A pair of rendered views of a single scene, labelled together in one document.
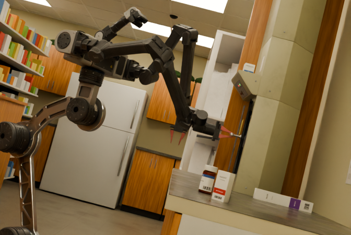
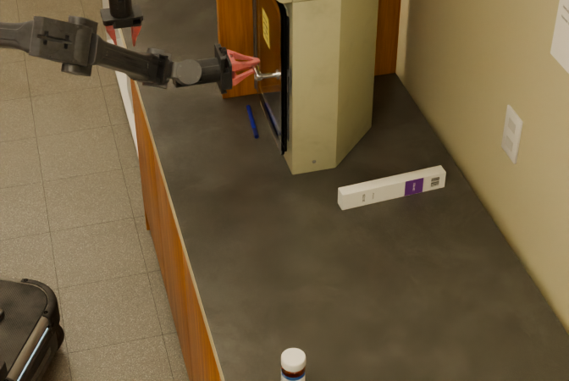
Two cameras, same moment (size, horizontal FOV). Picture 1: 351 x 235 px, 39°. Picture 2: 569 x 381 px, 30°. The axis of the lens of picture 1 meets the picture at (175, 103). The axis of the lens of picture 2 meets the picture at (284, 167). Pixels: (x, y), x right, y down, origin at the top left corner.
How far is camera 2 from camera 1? 1.53 m
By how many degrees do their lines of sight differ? 45
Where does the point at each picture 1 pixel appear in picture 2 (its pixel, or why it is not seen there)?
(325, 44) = not seen: outside the picture
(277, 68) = not seen: outside the picture
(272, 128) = (339, 49)
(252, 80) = not seen: outside the picture
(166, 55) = (83, 46)
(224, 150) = (234, 35)
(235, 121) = not seen: outside the picture
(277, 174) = (361, 98)
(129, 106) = not seen: outside the picture
